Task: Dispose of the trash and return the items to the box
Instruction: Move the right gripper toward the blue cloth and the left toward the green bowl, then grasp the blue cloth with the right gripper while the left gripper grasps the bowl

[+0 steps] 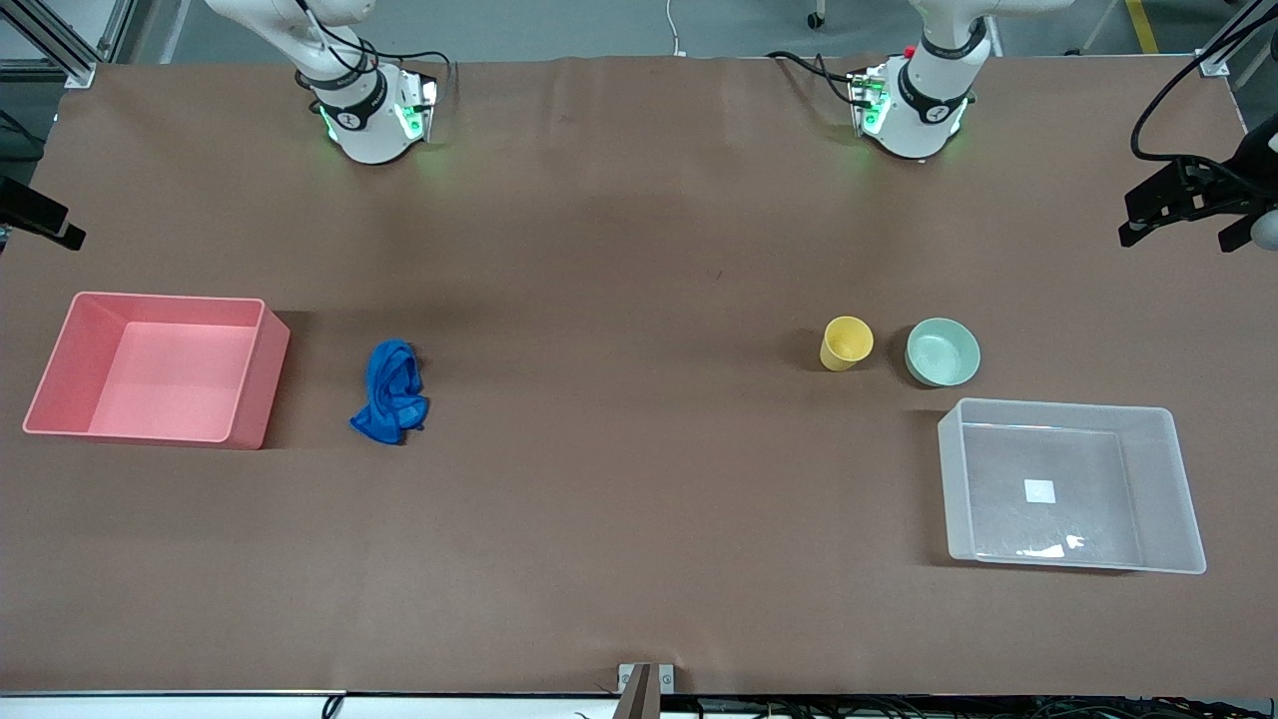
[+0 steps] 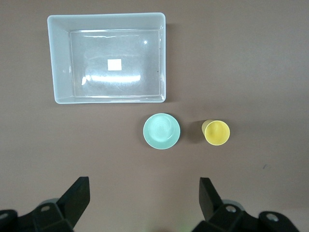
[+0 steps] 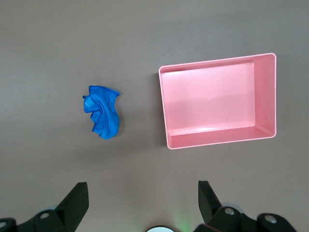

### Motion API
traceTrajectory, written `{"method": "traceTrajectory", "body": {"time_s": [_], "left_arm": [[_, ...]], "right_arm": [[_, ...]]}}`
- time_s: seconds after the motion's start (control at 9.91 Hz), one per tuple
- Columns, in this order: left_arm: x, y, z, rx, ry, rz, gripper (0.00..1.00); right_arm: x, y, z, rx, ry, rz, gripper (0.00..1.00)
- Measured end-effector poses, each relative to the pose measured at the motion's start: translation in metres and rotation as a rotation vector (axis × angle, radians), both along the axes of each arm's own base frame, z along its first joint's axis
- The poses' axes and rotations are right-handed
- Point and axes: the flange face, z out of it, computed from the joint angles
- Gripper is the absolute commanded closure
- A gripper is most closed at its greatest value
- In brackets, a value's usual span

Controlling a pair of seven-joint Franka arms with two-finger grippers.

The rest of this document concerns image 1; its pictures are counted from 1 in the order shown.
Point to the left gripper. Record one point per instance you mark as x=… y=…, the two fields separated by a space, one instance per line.
x=1256 y=166

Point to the pale green bowl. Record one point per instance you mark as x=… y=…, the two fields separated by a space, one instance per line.
x=943 y=353

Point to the blue cloth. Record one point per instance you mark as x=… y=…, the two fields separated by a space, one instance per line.
x=391 y=394

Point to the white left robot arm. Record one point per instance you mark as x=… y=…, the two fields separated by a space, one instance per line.
x=924 y=120

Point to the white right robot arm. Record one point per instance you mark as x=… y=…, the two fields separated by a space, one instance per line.
x=364 y=130

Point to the pink plastic box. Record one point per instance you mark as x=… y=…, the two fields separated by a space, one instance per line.
x=160 y=369

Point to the clear plastic box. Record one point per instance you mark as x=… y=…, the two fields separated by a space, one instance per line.
x=1068 y=489

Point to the white square label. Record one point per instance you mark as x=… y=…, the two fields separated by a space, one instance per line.
x=1039 y=490

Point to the yellow plastic cup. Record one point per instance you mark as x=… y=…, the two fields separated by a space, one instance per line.
x=847 y=343

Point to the white table edge bar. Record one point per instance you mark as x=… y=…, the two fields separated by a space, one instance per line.
x=200 y=706

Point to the brown paper table cover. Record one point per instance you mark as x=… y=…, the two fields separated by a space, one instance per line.
x=619 y=300

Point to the aluminium frame profile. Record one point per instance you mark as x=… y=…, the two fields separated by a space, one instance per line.
x=50 y=40
x=1233 y=40

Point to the grey metal table bracket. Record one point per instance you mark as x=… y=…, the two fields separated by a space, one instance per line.
x=646 y=689

